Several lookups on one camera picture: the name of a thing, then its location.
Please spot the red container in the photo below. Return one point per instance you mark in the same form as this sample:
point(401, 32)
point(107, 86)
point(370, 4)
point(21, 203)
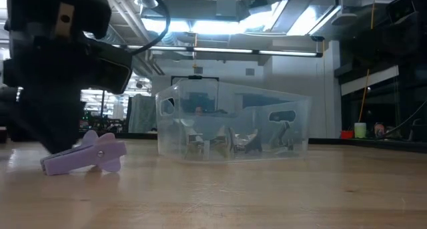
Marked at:
point(347, 134)

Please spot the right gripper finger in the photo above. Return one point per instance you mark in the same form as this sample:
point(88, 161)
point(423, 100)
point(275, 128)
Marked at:
point(380, 43)

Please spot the long ceiling light bar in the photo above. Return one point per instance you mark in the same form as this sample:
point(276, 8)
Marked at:
point(217, 49)

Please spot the black station frame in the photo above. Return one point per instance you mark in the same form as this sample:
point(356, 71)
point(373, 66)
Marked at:
point(102, 103)
point(195, 77)

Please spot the lilac staple remover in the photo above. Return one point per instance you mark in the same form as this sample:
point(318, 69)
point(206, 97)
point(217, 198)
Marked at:
point(83, 154)

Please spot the green-grey staple remover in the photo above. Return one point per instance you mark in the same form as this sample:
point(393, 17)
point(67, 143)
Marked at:
point(221, 141)

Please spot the green cup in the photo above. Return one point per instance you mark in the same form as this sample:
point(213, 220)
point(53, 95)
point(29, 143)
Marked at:
point(360, 130)

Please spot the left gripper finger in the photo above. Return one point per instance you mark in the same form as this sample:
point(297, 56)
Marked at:
point(13, 115)
point(56, 122)

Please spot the person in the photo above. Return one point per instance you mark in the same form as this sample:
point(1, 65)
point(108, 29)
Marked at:
point(199, 109)

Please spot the colourful packet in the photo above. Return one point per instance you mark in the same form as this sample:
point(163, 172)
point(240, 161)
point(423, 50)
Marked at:
point(379, 130)

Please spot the black staple remover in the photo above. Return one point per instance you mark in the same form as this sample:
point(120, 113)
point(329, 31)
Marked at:
point(282, 137)

